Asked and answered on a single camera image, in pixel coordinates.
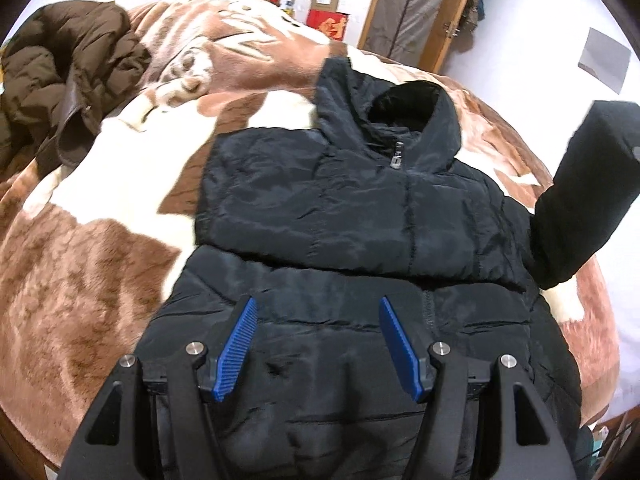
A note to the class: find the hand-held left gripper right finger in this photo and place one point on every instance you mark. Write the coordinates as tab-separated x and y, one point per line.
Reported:
400	350

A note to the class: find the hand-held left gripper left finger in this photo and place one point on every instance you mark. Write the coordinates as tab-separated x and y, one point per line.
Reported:
235	350

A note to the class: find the black puffer jacket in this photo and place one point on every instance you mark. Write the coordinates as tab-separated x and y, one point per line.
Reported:
350	210

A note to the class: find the person's right forearm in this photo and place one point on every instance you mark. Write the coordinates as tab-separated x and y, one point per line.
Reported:
585	185

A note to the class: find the brown and cream plush blanket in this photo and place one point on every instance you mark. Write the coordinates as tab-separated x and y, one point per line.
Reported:
115	200

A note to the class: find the red box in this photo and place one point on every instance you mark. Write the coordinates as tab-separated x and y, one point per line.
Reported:
327	25

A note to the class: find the brown puffer jacket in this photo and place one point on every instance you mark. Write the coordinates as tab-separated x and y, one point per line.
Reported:
60	65

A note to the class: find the wooden framed wardrobe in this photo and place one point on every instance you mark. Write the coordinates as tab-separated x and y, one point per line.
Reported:
415	5

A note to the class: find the hanging dark bag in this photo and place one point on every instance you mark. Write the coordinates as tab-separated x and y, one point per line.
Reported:
472	10

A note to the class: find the grey paper sheet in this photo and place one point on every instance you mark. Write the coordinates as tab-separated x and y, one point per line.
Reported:
604	60

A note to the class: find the cardboard box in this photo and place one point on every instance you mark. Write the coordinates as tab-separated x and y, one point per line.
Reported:
324	0

